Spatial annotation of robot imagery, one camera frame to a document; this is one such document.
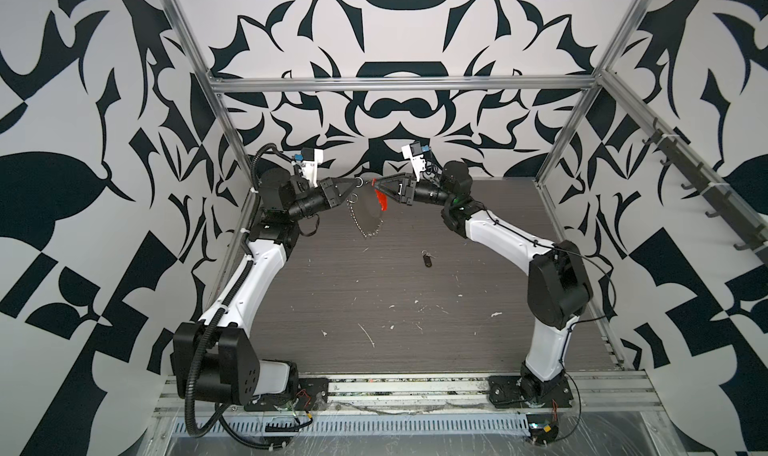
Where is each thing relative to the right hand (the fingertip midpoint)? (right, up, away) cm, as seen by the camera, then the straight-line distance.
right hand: (378, 185), depth 73 cm
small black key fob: (+15, -22, +26) cm, 38 cm away
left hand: (-4, +2, -2) cm, 5 cm away
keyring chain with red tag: (+1, -3, +10) cm, 10 cm away
